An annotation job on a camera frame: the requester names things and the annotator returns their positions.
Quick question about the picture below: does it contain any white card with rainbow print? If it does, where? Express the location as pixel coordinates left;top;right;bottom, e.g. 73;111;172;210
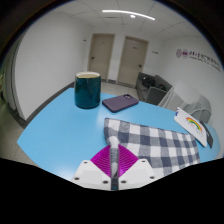
173;106;208;148

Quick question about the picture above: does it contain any white covered chair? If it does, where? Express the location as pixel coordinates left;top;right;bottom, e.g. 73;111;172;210
157;80;213;125

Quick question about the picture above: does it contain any black flat card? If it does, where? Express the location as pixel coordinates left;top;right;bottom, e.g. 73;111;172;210
199;120;215;149

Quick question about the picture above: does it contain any purple smartphone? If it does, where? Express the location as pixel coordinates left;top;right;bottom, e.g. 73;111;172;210
101;93;140;114

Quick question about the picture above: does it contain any wall logo sign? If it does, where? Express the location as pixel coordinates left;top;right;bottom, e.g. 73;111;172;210
175;48;222;73

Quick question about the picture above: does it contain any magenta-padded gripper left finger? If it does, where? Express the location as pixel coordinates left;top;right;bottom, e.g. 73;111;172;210
70;143;113;191

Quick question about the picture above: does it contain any beige door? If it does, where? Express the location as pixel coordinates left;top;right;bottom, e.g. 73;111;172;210
116;35;150;87
87;33;116;82

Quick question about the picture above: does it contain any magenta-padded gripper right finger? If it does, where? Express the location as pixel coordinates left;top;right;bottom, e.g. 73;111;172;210
117;143;158;192

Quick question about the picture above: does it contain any dark teal mug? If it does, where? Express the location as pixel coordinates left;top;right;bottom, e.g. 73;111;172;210
73;71;102;110

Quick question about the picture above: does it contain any grey white checkered towel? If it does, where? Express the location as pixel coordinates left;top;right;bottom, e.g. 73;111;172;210
103;117;202;179

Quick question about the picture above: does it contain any long ceiling light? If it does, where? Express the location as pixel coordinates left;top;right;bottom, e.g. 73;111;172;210
101;9;156;22

